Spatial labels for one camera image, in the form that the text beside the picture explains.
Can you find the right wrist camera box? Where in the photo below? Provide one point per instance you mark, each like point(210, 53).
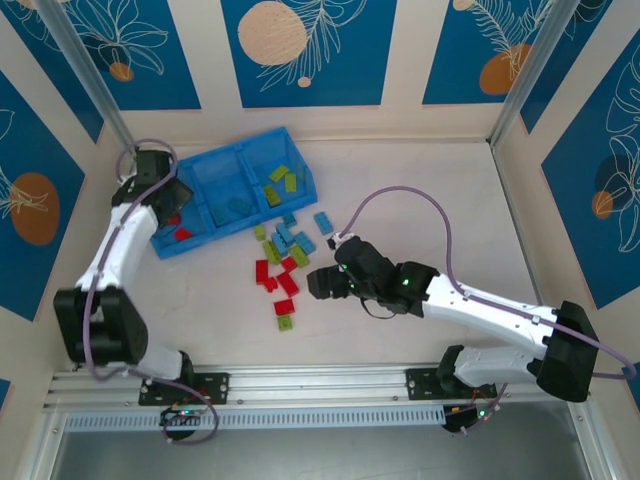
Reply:
point(337, 239)

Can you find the grey metal plate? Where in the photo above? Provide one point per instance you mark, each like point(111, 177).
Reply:
point(320, 455)

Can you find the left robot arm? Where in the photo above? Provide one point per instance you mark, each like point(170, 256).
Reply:
point(110, 260)

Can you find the small green lego brick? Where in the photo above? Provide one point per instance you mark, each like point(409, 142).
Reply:
point(259, 231)

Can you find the blue three-compartment plastic bin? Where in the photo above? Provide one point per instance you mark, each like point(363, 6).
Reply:
point(225, 175)

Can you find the aluminium frame post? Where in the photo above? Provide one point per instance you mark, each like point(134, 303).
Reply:
point(85, 60)
point(530, 65)

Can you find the small controller circuit board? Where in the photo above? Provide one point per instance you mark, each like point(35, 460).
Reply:
point(182, 416)
point(467, 417)

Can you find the small red lego brick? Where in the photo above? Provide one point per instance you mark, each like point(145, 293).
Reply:
point(271, 284)

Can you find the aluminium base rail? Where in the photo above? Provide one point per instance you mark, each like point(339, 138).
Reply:
point(320, 380)

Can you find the blue floral wall panel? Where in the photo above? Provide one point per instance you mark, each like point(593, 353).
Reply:
point(575, 225)
point(565, 75)
point(350, 75)
point(150, 75)
point(450, 50)
point(60, 85)
point(30, 150)

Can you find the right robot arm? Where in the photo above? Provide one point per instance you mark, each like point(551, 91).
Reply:
point(490, 307)

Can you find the square green lego brick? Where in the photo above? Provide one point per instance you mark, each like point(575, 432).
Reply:
point(284, 323)

